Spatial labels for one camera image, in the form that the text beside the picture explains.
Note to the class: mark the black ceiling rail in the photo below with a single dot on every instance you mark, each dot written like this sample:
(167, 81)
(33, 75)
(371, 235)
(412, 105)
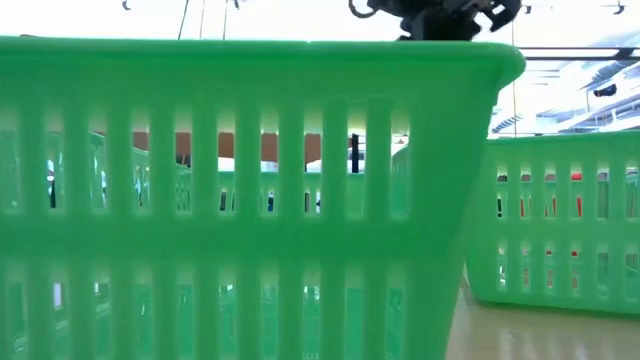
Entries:
(575, 58)

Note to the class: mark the green plastic basket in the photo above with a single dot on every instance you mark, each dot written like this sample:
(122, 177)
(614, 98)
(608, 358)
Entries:
(550, 150)
(250, 75)

